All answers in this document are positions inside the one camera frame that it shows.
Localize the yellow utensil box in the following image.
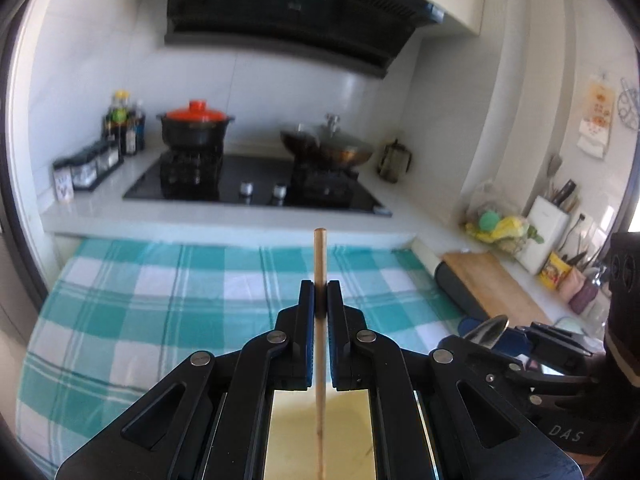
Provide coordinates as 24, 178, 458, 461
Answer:
262, 389, 377, 480

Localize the white spice shaker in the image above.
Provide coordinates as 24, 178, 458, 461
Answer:
52, 167, 75, 205

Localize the wooden chopstick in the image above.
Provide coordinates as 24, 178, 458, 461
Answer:
313, 228, 328, 480

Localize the black spice jar rack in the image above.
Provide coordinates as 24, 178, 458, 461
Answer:
52, 140, 125, 192

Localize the teal checked tablecloth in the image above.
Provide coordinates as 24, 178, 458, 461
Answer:
15, 237, 481, 480

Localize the wooden cutting board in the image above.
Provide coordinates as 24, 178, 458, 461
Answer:
442, 251, 553, 328

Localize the metal spoon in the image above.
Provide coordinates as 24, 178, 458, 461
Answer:
462, 314, 511, 349

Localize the purple cup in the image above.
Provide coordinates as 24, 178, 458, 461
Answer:
570, 275, 608, 316

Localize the glass French press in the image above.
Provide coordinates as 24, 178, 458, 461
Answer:
377, 139, 413, 183

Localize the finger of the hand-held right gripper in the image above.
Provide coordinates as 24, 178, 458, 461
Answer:
435, 334, 598, 396
500, 322, 593, 376

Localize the yellow cap oil bottle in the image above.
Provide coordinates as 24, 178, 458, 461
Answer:
106, 91, 133, 138

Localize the black pot with red lid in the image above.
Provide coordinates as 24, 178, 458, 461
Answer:
157, 100, 236, 153

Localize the pink cup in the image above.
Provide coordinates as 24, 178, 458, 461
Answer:
557, 267, 586, 303

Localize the black tray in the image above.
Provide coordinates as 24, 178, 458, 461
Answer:
434, 259, 483, 321

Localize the wall calendar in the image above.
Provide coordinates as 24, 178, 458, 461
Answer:
576, 72, 616, 161

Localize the wire trivet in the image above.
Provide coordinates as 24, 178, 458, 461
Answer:
615, 77, 640, 133

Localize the white knife block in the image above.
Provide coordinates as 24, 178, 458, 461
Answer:
515, 180, 581, 276

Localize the yellow snack packet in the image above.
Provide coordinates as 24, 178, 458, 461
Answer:
540, 252, 573, 291

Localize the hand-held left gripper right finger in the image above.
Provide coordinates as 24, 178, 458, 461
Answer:
327, 280, 584, 480

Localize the black range hood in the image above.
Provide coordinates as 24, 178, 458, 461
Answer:
162, 0, 446, 81

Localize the black gas stove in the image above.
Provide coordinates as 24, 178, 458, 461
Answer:
122, 152, 393, 218

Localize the wok with glass lid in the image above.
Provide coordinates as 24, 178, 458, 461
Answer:
279, 114, 376, 168

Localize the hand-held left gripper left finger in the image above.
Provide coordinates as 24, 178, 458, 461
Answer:
55, 280, 317, 480

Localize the plastic bag of produce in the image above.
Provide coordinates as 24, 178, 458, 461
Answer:
462, 180, 546, 256

